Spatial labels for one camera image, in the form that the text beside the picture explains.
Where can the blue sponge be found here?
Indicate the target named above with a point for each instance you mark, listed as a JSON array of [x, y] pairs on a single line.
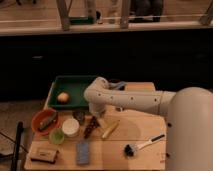
[[82, 153]]

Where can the green toy vegetable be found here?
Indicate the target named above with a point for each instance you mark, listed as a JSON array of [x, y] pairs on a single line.
[[47, 121]]

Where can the dark bowl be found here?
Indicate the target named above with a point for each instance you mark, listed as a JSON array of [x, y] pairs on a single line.
[[115, 81]]

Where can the yellow round fruit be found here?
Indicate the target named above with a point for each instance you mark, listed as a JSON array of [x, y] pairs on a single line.
[[63, 97]]

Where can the green plastic tray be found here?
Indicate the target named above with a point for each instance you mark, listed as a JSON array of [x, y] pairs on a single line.
[[74, 86]]

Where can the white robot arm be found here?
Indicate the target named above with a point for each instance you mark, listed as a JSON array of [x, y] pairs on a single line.
[[188, 113]]

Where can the orange plastic bowl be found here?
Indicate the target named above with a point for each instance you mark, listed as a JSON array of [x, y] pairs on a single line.
[[41, 115]]

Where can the yellow stick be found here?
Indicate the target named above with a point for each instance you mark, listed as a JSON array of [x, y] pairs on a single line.
[[110, 129]]

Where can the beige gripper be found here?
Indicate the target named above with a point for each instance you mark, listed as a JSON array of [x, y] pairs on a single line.
[[97, 112]]

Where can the black stand left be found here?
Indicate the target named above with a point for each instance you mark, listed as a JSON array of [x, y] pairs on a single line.
[[16, 149]]

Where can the small green cup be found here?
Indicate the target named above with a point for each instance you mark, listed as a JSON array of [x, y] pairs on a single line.
[[56, 136]]

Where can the small metal cup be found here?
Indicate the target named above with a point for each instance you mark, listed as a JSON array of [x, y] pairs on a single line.
[[79, 116]]

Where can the white round lid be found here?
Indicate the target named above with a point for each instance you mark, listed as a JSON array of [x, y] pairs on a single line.
[[70, 127]]

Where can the black white dish brush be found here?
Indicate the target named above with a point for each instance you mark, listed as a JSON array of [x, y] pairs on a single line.
[[131, 149]]

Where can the wooden block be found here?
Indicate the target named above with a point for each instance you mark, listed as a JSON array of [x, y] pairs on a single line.
[[44, 154]]

